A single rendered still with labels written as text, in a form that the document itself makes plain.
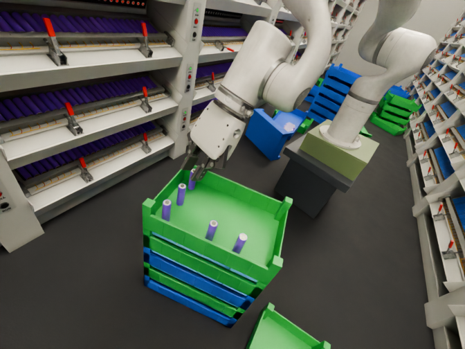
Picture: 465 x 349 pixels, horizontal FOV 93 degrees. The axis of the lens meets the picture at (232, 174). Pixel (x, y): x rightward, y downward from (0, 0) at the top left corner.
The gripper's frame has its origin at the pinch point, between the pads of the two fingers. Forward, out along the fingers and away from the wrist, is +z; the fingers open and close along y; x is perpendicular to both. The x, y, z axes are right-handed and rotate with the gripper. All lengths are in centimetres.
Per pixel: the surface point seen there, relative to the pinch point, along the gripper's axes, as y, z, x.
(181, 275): -11.5, 25.7, -3.7
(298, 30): 92, -84, -137
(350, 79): 39, -74, -160
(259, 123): 45, -10, -88
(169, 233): -7.5, 12.4, 5.1
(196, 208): -3.6, 9.9, -4.7
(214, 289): -19.4, 22.8, -7.4
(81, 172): 40, 32, 3
